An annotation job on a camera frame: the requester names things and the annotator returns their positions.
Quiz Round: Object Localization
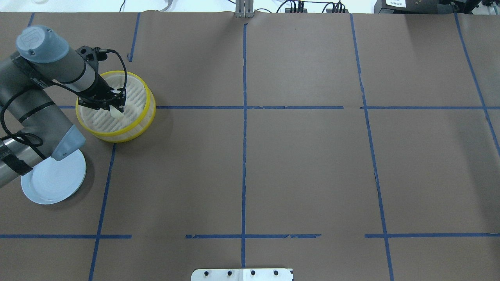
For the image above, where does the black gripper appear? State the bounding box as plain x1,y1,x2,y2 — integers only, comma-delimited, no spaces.
77,73,127,116

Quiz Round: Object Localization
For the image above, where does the white steamed bun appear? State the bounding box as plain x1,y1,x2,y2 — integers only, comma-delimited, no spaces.
109,105,124,119

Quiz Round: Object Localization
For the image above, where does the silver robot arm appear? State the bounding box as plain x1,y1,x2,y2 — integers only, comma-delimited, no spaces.
0,25,127,186

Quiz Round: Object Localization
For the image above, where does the yellow plastic steamer basket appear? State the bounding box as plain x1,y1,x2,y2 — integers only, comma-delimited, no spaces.
75,71,157,143

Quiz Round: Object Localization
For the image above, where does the light blue plate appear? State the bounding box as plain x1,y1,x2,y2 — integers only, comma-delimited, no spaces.
20,149,86,205

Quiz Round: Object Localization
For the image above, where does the black computer box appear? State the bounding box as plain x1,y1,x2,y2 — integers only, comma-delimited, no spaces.
373,0,482,14

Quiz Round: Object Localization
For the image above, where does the grey aluminium frame post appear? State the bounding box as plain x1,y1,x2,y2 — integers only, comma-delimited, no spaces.
233,0,255,18

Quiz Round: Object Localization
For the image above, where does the black cable hub left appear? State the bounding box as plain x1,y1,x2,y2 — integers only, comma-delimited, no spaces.
277,0,306,14

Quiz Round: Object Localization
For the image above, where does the black cable hub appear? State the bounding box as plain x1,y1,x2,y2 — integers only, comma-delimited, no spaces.
277,0,306,14
322,1,349,14

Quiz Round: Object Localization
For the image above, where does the white mount base plate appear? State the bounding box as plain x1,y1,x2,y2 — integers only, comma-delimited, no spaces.
191,268,294,281

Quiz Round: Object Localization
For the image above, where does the black cable hub right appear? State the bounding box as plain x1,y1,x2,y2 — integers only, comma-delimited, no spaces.
322,1,349,14

